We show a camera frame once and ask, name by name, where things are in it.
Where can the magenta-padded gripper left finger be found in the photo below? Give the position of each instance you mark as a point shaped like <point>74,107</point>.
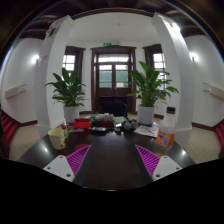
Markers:
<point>58,166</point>

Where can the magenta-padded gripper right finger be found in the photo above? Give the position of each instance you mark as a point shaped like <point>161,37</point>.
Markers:
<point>166,166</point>

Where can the orange drink plastic bottle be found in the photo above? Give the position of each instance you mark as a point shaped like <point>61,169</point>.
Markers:
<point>165,133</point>

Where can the pale yellow mug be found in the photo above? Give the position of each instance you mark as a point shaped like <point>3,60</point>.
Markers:
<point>57,138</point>

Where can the white printed paper sheet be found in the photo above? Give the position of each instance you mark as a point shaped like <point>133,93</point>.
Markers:
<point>146,130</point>

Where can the red box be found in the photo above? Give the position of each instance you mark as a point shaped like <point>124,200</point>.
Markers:
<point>82,123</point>

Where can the grey foam ball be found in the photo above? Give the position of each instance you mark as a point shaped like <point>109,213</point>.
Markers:
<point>127,126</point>
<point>134,124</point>

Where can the small black box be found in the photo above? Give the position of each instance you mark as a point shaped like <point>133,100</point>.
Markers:
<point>99,130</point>

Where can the tray with small cups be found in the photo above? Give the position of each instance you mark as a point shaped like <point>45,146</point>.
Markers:
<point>103,119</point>

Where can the green flat pad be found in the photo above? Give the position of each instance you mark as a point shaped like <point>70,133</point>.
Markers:
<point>120,119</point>

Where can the leafy plant in white pot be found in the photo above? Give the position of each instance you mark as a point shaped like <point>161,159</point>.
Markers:
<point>68,90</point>
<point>148,86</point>

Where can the black chair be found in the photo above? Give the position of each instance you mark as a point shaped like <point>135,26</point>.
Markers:
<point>112,107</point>

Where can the dark framed window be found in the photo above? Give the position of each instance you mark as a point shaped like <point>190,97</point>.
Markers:
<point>158,63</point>
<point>70,63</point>

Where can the green exit sign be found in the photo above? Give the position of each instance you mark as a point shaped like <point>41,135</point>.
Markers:
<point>107,44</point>

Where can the white wall unit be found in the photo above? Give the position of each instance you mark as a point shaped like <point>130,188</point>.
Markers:
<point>14,91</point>
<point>215,90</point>

